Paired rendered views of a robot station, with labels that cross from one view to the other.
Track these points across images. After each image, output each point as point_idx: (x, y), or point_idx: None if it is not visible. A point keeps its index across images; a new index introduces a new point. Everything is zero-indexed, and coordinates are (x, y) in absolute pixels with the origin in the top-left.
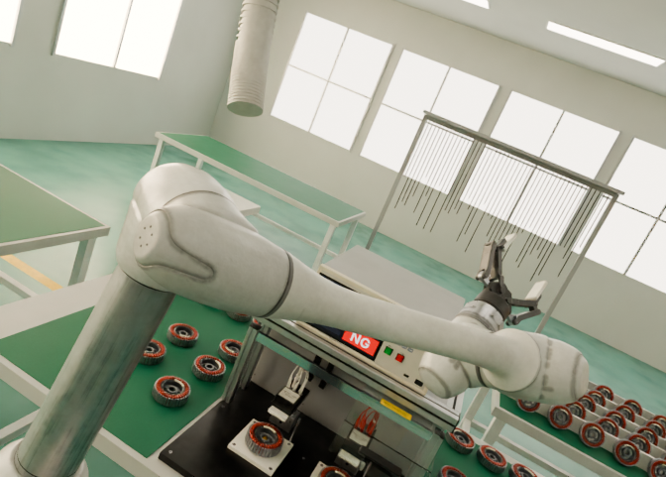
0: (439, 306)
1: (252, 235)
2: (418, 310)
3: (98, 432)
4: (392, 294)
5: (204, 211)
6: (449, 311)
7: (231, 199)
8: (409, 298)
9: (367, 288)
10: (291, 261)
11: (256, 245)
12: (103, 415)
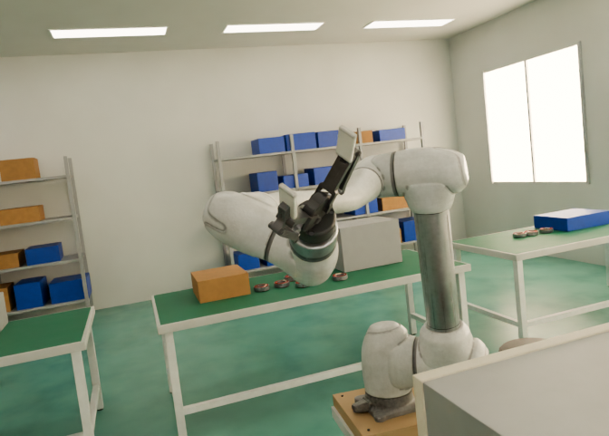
0: (557, 418)
1: (362, 160)
2: (513, 368)
3: (430, 305)
4: (584, 359)
5: (374, 155)
6: (532, 427)
7: (400, 154)
8: (574, 376)
9: (582, 332)
10: (354, 169)
11: (357, 163)
12: (423, 287)
